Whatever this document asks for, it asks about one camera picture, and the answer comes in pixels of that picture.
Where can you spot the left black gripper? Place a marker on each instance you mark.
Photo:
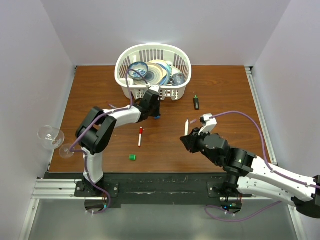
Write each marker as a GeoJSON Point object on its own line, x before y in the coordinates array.
{"type": "Point", "coordinates": [157, 113]}

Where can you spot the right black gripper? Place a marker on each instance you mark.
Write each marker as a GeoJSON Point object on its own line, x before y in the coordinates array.
{"type": "Point", "coordinates": [190, 141]}

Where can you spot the white blue marker pen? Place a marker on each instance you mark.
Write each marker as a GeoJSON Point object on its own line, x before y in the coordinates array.
{"type": "Point", "coordinates": [186, 128]}

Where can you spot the white red marker pen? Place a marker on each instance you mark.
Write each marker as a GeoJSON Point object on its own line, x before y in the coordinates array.
{"type": "Point", "coordinates": [140, 140]}

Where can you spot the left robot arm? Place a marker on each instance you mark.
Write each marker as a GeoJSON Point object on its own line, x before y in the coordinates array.
{"type": "Point", "coordinates": [96, 130]}

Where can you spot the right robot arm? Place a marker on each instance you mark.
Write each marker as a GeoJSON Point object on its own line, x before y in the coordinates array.
{"type": "Point", "coordinates": [249, 174]}

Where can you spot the green pen cap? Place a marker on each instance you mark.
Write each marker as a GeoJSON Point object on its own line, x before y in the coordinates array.
{"type": "Point", "coordinates": [132, 157]}

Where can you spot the beige swirl plate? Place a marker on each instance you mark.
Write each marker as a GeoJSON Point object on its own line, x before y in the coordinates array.
{"type": "Point", "coordinates": [155, 74]}

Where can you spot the grey patterned mug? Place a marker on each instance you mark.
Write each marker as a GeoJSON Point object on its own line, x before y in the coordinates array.
{"type": "Point", "coordinates": [177, 79]}

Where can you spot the blue white porcelain bowl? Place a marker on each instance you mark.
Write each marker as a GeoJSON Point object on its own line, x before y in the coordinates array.
{"type": "Point", "coordinates": [138, 70]}

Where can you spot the blue rimmed plate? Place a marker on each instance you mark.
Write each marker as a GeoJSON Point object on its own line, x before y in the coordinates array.
{"type": "Point", "coordinates": [168, 70]}

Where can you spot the black green highlighter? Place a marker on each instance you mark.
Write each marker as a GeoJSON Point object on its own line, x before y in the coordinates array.
{"type": "Point", "coordinates": [196, 102]}

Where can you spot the white plastic dish basket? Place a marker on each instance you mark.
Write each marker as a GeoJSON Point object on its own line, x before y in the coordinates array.
{"type": "Point", "coordinates": [152, 52]}

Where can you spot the clear wine glass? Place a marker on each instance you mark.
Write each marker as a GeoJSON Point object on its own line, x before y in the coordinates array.
{"type": "Point", "coordinates": [52, 138]}

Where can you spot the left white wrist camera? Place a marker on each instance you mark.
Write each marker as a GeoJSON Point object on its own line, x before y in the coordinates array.
{"type": "Point", "coordinates": [155, 88]}

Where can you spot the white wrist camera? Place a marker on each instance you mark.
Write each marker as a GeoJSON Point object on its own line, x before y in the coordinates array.
{"type": "Point", "coordinates": [208, 123]}
{"type": "Point", "coordinates": [155, 88]}

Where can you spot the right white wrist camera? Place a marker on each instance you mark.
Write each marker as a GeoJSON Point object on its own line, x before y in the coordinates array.
{"type": "Point", "coordinates": [208, 123]}

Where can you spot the aluminium frame rail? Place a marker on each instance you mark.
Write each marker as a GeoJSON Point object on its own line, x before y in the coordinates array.
{"type": "Point", "coordinates": [264, 128]}

